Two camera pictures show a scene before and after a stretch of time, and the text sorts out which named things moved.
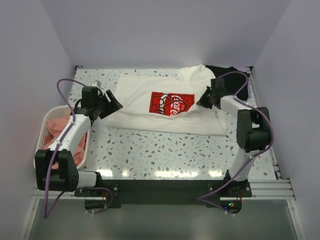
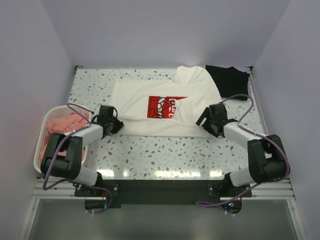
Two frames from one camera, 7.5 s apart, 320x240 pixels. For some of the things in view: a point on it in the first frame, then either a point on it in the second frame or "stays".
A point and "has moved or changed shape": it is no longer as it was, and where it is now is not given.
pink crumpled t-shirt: x=54 y=126 stays
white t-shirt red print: x=166 y=102 has moved or changed shape
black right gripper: x=201 y=101 -> x=206 y=114
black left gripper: x=114 y=107 -> x=118 y=126
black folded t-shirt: x=234 y=83 stays
